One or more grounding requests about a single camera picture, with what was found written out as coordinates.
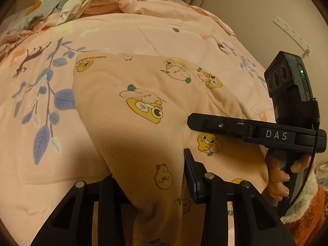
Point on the pink cartoon print garment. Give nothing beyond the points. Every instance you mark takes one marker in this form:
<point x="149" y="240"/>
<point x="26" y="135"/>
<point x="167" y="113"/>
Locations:
<point x="136" y="116"/>

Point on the right hand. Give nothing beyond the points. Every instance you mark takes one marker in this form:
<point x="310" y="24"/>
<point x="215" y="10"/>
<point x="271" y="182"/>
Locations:
<point x="277" y="177"/>

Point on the grey patterned garment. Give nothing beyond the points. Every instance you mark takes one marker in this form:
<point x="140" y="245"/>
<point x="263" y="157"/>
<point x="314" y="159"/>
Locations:
<point x="46" y="8"/>

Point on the white fluffy blanket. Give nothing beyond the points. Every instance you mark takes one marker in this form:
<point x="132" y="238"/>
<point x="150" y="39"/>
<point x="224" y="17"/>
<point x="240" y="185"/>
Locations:
<point x="317" y="181"/>

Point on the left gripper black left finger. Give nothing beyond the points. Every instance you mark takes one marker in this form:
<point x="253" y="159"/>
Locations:
<point x="194" y="173"/>

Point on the orange fluffy blanket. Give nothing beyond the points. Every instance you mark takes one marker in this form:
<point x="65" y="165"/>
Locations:
<point x="304" y="230"/>

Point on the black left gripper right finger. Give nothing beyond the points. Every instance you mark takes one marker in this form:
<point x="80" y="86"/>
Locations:
<point x="226" y="126"/>

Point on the white wall power strip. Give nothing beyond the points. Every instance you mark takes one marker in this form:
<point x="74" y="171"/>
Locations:
<point x="294" y="35"/>

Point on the pink fleece clothes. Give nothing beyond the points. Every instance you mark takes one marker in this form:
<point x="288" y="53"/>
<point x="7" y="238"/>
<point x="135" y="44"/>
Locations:
<point x="101" y="7"/>

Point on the black camera box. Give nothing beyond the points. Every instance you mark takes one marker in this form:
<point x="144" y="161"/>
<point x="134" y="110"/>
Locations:
<point x="290" y="90"/>

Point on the pink printed bed sheet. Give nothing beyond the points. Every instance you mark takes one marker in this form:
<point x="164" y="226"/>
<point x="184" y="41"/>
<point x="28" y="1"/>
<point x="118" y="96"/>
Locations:
<point x="45" y="146"/>

